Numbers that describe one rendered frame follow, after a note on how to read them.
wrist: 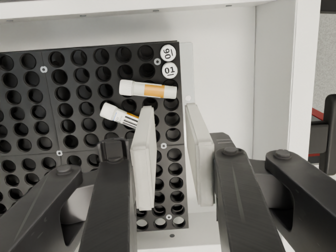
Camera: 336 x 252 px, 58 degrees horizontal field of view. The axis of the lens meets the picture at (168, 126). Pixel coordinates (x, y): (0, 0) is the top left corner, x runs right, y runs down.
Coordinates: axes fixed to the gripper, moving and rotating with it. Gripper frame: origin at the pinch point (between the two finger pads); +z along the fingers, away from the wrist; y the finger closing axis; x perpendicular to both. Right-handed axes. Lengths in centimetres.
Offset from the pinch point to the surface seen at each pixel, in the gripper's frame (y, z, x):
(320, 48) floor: 58, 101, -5
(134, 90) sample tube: -2.7, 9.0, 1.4
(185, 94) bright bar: 1.8, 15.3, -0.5
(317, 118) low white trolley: 33, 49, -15
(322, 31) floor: 58, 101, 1
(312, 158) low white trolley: 20.8, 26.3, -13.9
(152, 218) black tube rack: -2.3, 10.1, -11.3
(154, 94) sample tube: -1.1, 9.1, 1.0
